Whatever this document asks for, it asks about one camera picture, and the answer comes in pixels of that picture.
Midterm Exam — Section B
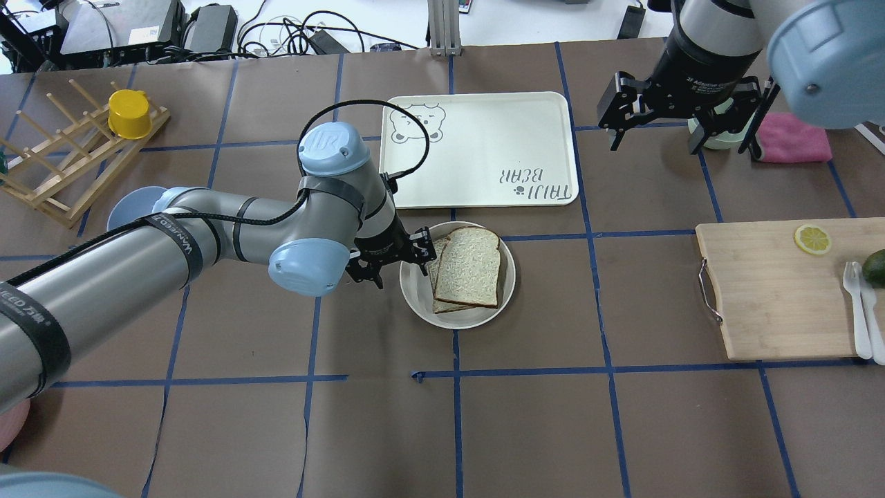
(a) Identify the wooden cutting board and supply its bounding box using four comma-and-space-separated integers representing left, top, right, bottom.
695, 217, 884, 360

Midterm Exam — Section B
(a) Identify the white bread slice top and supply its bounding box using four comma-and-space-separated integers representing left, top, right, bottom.
433, 226, 501, 314

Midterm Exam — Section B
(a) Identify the wooden dish rack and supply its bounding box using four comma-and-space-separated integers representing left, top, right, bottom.
2, 79, 171, 229

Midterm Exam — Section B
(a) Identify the avocado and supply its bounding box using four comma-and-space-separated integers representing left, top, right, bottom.
861, 249, 885, 289

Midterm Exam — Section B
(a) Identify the green bowl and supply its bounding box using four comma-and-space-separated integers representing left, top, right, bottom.
704, 98, 755, 150

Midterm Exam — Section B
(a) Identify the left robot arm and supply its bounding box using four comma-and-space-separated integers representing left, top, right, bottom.
1, 122, 436, 411

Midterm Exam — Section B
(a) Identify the pink cloth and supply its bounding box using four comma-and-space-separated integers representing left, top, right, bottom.
749, 113, 832, 164

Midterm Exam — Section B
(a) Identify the yellow cup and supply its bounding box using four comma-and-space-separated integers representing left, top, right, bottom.
107, 89, 153, 140

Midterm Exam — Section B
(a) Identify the pink bowl with ice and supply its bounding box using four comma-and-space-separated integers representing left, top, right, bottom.
0, 399, 31, 452

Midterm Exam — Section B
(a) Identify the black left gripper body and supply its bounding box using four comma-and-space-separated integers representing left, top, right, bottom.
346, 227, 437, 282

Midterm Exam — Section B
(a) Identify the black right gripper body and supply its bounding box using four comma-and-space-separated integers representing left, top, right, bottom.
597, 71, 779, 139

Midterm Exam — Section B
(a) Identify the lemon slice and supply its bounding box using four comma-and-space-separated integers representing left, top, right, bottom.
793, 223, 832, 256

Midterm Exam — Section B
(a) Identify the aluminium frame post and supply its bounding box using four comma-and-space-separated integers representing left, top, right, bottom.
427, 0, 463, 57

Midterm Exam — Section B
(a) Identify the cream bear tray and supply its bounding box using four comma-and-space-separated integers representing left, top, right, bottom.
378, 91, 578, 209

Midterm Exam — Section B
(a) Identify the blue bowl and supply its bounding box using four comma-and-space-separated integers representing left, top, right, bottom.
106, 186, 167, 231

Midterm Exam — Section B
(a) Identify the bread slice bottom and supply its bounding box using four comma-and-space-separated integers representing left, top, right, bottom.
427, 237, 471, 315

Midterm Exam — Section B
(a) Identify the white plastic knife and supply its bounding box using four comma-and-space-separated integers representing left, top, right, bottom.
853, 261, 884, 366

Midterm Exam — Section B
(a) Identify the black power adapter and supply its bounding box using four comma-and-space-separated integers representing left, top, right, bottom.
183, 3, 238, 53

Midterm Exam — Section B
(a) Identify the black computer box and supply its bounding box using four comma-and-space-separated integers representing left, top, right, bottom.
60, 1, 187, 57

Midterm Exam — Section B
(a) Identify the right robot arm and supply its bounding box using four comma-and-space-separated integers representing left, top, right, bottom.
597, 1, 884, 154

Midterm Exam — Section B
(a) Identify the cream round plate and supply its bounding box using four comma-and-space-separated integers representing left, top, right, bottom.
399, 221, 517, 330

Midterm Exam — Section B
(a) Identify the white plastic fork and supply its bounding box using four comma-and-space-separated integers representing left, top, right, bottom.
843, 261, 873, 360

